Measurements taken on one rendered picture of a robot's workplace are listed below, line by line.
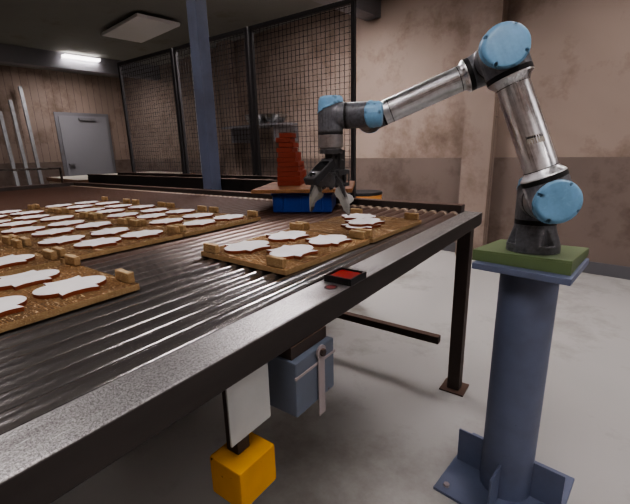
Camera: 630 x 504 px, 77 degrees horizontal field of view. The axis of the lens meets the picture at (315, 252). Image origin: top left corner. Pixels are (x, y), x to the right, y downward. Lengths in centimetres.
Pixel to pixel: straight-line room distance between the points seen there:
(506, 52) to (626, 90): 337
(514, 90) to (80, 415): 114
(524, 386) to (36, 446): 131
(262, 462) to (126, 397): 30
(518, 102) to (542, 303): 59
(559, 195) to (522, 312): 39
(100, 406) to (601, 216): 435
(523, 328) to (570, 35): 361
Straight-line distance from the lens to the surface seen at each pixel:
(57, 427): 59
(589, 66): 459
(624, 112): 451
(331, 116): 122
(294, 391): 81
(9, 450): 59
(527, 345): 143
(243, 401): 74
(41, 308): 95
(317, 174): 117
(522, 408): 154
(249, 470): 78
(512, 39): 121
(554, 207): 120
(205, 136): 314
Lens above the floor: 123
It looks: 15 degrees down
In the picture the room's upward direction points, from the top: 1 degrees counter-clockwise
